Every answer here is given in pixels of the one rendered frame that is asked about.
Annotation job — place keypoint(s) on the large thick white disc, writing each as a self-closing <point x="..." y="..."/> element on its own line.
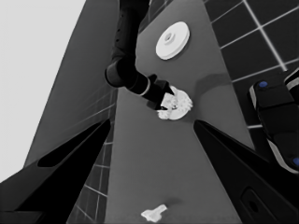
<point x="176" y="46"/>

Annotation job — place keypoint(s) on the dark robot body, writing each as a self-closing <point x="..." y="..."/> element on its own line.
<point x="274" y="102"/>

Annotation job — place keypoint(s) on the white toothed gear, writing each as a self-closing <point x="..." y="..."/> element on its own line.
<point x="162" y="115"/>
<point x="188" y="104"/>

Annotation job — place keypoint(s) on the small white T-shaped piece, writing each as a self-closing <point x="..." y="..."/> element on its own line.
<point x="152" y="214"/>

